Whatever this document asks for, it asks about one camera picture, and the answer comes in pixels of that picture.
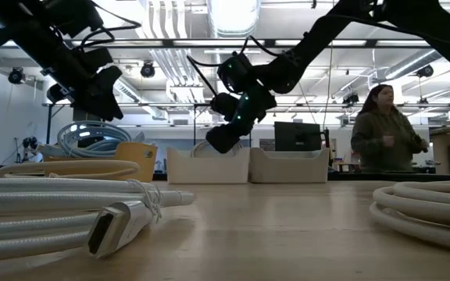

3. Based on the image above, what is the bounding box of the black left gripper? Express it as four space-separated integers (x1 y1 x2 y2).
39 46 125 123

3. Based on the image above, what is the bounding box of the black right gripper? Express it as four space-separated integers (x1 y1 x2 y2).
205 50 278 155

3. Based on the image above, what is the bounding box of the light blue HDMI cable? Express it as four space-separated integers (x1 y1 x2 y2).
55 119 133 158

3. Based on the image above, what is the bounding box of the white plastic bin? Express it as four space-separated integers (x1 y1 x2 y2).
248 147 330 184
166 146 251 185

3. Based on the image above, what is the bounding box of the black ceiling spotlight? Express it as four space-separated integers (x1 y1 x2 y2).
7 66 26 85
416 64 435 79
140 61 156 79

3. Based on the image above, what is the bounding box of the black computer monitor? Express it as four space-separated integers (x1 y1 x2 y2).
273 121 323 152

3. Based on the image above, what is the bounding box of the person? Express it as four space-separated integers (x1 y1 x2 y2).
350 84 430 174

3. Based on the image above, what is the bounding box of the beige coiled HDMI cable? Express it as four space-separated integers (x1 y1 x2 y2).
0 158 141 180

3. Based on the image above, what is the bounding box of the white coiled HDMI cable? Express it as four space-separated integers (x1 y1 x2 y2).
0 177 195 263
368 180 450 255

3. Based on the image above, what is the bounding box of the silver ventilation duct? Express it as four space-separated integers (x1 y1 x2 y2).
207 0 261 38

